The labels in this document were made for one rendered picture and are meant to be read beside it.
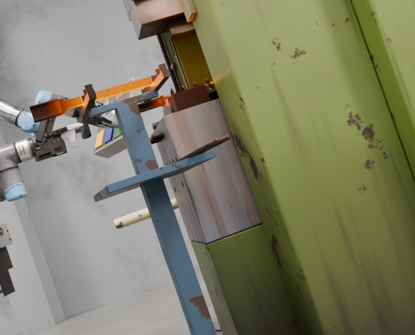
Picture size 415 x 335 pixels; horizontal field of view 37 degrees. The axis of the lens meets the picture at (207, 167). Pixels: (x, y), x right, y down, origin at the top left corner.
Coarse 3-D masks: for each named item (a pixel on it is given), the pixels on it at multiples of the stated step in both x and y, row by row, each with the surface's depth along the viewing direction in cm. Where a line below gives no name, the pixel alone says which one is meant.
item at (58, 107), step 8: (136, 80) 180; (144, 80) 181; (112, 88) 178; (120, 88) 178; (128, 88) 179; (136, 88) 181; (80, 96) 175; (104, 96) 177; (112, 96) 180; (40, 104) 172; (48, 104) 173; (56, 104) 174; (64, 104) 172; (72, 104) 174; (80, 104) 175; (32, 112) 171; (40, 112) 172; (48, 112) 173; (56, 112) 173; (64, 112) 176; (40, 120) 172
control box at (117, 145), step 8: (128, 96) 268; (144, 112) 268; (104, 128) 283; (96, 136) 290; (104, 136) 281; (112, 136) 272; (120, 136) 264; (104, 144) 278; (112, 144) 272; (120, 144) 271; (96, 152) 285; (104, 152) 284; (112, 152) 282
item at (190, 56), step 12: (192, 36) 251; (168, 48) 262; (180, 48) 249; (192, 48) 250; (180, 60) 249; (192, 60) 250; (204, 60) 251; (180, 72) 255; (192, 72) 249; (204, 72) 250; (192, 84) 249
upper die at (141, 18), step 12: (144, 0) 222; (156, 0) 222; (168, 0) 223; (132, 12) 231; (144, 12) 221; (156, 12) 222; (168, 12) 223; (180, 12) 224; (144, 24) 222; (156, 24) 227; (144, 36) 237
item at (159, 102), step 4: (160, 96) 225; (168, 96) 227; (152, 100) 225; (156, 100) 227; (160, 100) 227; (164, 100) 225; (140, 104) 225; (144, 104) 226; (148, 104) 226; (152, 104) 226; (156, 104) 226; (160, 104) 226; (164, 104) 226; (140, 108) 225; (144, 108) 226; (148, 108) 225; (152, 108) 227; (140, 112) 226
